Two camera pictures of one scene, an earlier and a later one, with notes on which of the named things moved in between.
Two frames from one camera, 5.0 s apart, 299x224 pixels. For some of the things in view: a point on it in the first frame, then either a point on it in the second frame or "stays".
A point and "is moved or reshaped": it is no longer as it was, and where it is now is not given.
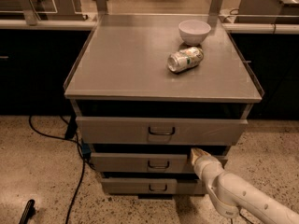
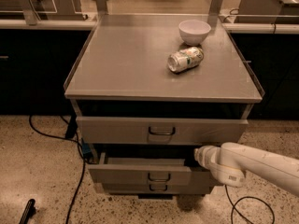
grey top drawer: x=116 y=131 stays
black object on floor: x=29 y=212 stays
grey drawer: x=111 y=162 is moved or reshaped
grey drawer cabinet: x=149 y=89 stays
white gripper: x=203 y=164 -> x=203 y=156
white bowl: x=193 y=32 stays
